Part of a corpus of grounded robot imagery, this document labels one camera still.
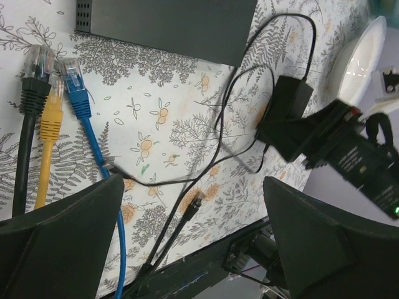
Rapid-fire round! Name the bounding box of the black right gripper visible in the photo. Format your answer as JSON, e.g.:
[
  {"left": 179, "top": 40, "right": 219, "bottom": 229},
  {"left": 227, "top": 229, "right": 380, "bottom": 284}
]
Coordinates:
[{"left": 257, "top": 100, "right": 398, "bottom": 220}]

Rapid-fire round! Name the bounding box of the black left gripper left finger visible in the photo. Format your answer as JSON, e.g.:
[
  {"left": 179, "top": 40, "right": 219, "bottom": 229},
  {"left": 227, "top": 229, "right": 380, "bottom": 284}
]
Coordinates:
[{"left": 1, "top": 174, "right": 124, "bottom": 298}]

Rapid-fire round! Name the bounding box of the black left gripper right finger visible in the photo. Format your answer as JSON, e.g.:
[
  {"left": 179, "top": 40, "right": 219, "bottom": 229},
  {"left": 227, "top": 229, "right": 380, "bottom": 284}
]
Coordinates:
[{"left": 263, "top": 177, "right": 398, "bottom": 298}]

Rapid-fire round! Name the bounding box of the black network switch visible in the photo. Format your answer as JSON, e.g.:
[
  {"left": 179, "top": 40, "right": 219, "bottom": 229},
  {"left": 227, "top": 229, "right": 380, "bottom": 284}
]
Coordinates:
[{"left": 75, "top": 0, "right": 257, "bottom": 67}]

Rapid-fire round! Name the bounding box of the black ethernet cable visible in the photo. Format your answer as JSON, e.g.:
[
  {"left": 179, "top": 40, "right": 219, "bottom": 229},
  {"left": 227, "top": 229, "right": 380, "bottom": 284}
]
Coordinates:
[{"left": 11, "top": 44, "right": 54, "bottom": 217}]

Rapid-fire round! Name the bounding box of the black power adapter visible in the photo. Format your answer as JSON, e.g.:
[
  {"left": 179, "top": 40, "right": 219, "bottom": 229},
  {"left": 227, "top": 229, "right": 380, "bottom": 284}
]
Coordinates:
[{"left": 261, "top": 75, "right": 314, "bottom": 123}]

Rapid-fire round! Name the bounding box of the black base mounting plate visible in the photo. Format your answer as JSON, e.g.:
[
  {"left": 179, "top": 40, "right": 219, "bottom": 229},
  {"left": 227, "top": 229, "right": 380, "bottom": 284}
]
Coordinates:
[{"left": 122, "top": 217, "right": 270, "bottom": 298}]

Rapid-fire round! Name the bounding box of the white round plate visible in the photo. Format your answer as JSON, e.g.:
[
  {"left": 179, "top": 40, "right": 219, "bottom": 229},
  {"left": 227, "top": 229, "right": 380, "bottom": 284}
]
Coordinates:
[{"left": 328, "top": 16, "right": 387, "bottom": 106}]

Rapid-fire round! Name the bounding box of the floral patterned table mat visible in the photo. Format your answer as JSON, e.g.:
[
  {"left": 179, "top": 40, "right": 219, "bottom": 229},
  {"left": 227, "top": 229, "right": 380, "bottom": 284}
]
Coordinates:
[{"left": 1, "top": 1, "right": 369, "bottom": 283}]

